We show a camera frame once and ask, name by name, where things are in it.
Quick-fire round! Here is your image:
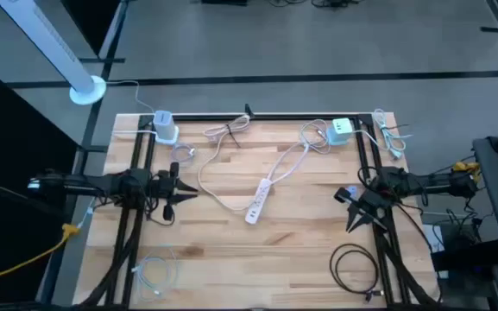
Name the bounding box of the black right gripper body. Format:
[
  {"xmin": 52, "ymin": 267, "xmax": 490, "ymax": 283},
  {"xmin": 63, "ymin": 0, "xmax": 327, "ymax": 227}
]
[{"xmin": 333, "ymin": 186, "xmax": 394, "ymax": 221}]

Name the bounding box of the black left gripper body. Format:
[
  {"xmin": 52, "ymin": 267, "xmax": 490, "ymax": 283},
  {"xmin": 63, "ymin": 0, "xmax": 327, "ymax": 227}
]
[{"xmin": 147, "ymin": 162, "xmax": 180, "ymax": 222}]

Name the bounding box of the short black USB cable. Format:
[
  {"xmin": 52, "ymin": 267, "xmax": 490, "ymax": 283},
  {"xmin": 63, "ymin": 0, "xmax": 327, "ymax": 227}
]
[{"xmin": 144, "ymin": 202, "xmax": 176, "ymax": 228}]

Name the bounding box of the lavender braided USB cable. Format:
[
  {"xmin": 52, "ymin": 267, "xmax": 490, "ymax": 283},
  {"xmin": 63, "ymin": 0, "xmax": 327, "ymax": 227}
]
[{"xmin": 170, "ymin": 143, "xmax": 199, "ymax": 168}]

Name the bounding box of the white tower power strip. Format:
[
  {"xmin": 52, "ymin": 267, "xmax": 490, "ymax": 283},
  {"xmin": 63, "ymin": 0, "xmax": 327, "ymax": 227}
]
[{"xmin": 151, "ymin": 110, "xmax": 180, "ymax": 146}]

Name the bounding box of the thin white USB cable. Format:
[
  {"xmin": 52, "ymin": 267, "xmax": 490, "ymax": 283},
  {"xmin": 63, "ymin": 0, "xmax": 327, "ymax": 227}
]
[{"xmin": 298, "ymin": 118, "xmax": 332, "ymax": 156}]

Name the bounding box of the white paper sheet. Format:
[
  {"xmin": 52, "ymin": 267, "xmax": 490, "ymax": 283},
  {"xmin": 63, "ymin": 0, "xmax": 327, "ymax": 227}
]
[{"xmin": 420, "ymin": 223, "xmax": 449, "ymax": 280}]

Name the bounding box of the mint green cube socket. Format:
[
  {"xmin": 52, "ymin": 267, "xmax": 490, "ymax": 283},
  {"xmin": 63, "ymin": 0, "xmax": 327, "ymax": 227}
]
[{"xmin": 325, "ymin": 117, "xmax": 355, "ymax": 147}]

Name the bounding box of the black box on floor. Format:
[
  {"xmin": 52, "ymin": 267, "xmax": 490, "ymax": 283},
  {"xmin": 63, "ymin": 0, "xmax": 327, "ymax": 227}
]
[{"xmin": 439, "ymin": 220, "xmax": 482, "ymax": 252}]

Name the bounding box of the yellow plug connector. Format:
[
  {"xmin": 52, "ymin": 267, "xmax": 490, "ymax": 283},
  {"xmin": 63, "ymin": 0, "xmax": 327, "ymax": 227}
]
[{"xmin": 452, "ymin": 160, "xmax": 482, "ymax": 183}]

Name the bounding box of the large black partition panel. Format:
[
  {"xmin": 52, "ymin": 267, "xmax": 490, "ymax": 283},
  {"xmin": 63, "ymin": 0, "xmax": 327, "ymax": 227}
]
[{"xmin": 0, "ymin": 58, "xmax": 81, "ymax": 303}]

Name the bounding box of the white tower fan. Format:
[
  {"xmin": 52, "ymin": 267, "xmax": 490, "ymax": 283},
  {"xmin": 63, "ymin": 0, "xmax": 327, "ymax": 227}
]
[{"xmin": 0, "ymin": 0, "xmax": 107, "ymax": 106}]

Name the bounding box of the black velcro cable tie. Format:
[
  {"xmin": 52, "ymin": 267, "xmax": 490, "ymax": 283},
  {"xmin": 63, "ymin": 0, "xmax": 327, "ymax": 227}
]
[{"xmin": 224, "ymin": 122, "xmax": 243, "ymax": 149}]

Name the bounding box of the pale green cube socket cord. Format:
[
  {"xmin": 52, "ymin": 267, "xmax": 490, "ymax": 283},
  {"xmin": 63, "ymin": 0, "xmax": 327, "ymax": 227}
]
[{"xmin": 351, "ymin": 107, "xmax": 414, "ymax": 161}]

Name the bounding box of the coiled black cable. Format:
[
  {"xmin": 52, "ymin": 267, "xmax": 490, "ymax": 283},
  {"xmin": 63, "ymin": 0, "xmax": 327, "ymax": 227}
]
[{"xmin": 328, "ymin": 242, "xmax": 387, "ymax": 303}]

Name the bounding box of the short white connector cable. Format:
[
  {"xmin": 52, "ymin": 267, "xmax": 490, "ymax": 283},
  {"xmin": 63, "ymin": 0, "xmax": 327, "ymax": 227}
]
[{"xmin": 75, "ymin": 196, "xmax": 98, "ymax": 230}]

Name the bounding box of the coiled white charging cable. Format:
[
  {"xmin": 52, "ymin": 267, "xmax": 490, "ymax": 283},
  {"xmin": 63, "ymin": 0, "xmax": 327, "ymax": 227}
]
[{"xmin": 130, "ymin": 244, "xmax": 181, "ymax": 303}]

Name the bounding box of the yellow extension cable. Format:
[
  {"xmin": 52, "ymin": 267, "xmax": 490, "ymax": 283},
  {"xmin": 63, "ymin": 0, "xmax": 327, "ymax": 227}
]
[{"xmin": 0, "ymin": 223, "xmax": 82, "ymax": 282}]

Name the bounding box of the white fan power cord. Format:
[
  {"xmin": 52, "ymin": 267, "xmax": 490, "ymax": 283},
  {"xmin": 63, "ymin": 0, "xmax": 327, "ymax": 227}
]
[{"xmin": 104, "ymin": 79, "xmax": 157, "ymax": 114}]

